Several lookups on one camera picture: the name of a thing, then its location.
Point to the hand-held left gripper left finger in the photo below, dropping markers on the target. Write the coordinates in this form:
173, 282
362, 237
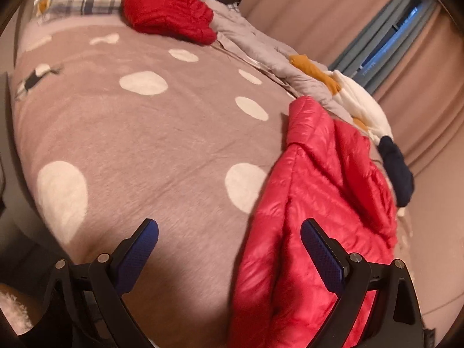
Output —
136, 257

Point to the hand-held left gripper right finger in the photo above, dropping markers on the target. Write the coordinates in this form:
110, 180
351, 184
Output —
322, 257

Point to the pink hooded puffer jacket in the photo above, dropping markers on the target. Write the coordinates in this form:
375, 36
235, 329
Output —
308, 188

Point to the bed with polka dot sheet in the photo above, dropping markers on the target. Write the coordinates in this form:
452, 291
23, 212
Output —
145, 152

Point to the navy blue garment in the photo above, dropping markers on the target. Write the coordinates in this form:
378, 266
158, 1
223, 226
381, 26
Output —
397, 174

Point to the fuzzy pink cloth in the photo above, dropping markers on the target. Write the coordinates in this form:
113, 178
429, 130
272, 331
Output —
12, 308

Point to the white goose plush toy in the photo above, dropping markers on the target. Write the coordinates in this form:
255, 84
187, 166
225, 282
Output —
359, 101

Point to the pink curtain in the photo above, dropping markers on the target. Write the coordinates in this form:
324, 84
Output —
308, 14
427, 116

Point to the blue curtain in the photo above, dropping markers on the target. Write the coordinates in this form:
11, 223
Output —
366, 49

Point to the grey duvet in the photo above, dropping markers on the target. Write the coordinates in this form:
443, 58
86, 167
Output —
261, 47

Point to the window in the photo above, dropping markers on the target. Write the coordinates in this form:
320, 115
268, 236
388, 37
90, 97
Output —
398, 32

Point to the red puffer jacket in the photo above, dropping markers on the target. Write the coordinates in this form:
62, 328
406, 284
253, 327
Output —
166, 11

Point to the small yellow toy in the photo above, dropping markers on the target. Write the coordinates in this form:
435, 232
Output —
44, 5

